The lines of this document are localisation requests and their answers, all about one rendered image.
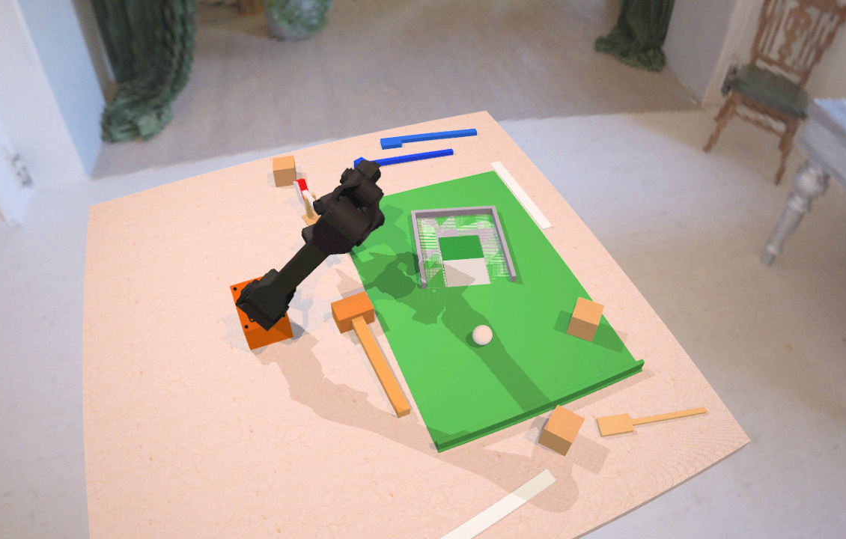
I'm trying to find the white ball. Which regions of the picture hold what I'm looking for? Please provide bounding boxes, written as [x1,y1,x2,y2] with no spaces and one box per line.
[472,325,493,345]

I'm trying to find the white flat strip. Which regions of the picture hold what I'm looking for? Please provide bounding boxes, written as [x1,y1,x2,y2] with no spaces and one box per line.
[490,161,552,229]
[440,469,557,539]

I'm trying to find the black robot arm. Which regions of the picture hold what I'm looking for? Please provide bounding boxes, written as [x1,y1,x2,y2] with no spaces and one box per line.
[235,160,384,331]

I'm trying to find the orange mallet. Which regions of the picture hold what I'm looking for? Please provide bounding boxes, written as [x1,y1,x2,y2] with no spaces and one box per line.
[330,292,410,418]

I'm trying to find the green flat mat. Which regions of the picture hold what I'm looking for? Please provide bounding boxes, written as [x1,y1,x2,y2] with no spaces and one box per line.
[350,170,636,447]

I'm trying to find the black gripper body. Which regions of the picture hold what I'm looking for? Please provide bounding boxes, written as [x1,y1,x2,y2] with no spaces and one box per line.
[301,207,385,243]

